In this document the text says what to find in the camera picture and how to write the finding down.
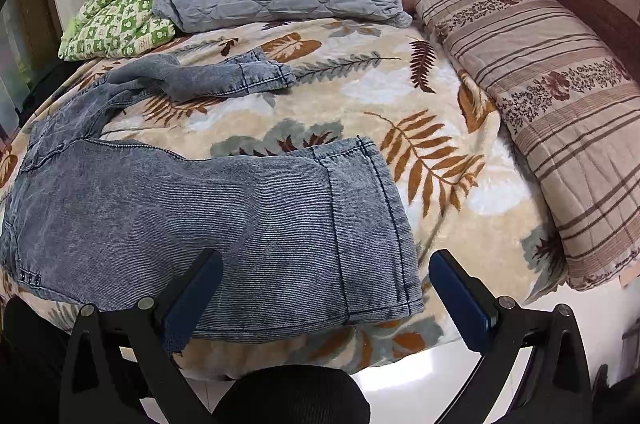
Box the leaf pattern fleece blanket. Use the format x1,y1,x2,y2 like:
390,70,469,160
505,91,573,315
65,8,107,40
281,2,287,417
0,16,569,380

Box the green patterned quilt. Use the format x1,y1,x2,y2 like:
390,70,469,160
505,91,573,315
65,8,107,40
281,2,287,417
58,0,176,61

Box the grey denim pants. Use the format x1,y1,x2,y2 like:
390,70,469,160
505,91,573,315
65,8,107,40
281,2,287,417
1,50,424,342

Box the striped floral beige pillow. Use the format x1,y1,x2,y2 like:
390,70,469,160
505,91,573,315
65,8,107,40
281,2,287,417
416,0,639,291

